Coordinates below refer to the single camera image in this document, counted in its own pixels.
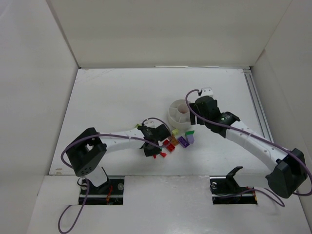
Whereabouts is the red 2x4 brick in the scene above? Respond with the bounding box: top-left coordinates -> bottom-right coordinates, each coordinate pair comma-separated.
163,140 -> 175,153

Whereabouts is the pale yellow small brick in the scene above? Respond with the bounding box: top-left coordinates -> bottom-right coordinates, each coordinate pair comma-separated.
172,129 -> 179,136

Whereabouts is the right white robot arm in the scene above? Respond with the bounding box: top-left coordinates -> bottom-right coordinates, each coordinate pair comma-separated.
188,96 -> 308,198

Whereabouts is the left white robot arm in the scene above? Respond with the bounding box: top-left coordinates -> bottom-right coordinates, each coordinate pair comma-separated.
61,124 -> 171,193

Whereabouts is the orange 2x4 brick right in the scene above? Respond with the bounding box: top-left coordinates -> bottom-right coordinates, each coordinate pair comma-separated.
171,135 -> 179,146

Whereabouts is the green curved brick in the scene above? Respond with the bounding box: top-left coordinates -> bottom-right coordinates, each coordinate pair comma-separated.
185,130 -> 195,136

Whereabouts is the white round divided container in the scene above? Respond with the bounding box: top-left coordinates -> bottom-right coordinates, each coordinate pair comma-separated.
168,99 -> 191,130

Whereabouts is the purple 2x4 brick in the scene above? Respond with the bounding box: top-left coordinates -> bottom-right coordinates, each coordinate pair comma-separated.
177,136 -> 190,148

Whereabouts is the lavender slope brick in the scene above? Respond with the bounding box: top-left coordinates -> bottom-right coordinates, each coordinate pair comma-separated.
186,134 -> 195,144

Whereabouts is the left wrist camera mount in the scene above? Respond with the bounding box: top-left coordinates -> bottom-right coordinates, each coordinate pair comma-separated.
141,119 -> 155,128

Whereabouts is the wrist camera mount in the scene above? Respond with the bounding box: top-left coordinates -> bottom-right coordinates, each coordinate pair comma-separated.
198,87 -> 214,97
141,119 -> 155,128

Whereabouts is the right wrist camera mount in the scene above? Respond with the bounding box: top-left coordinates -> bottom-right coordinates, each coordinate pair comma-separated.
198,87 -> 214,97

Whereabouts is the aluminium rail right side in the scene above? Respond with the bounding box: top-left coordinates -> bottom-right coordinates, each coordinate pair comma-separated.
243,68 -> 274,142

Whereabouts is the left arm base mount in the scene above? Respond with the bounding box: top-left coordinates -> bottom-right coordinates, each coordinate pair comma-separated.
77,175 -> 125,205

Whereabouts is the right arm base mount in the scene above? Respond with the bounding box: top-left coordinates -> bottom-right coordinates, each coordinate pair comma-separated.
209,166 -> 257,205

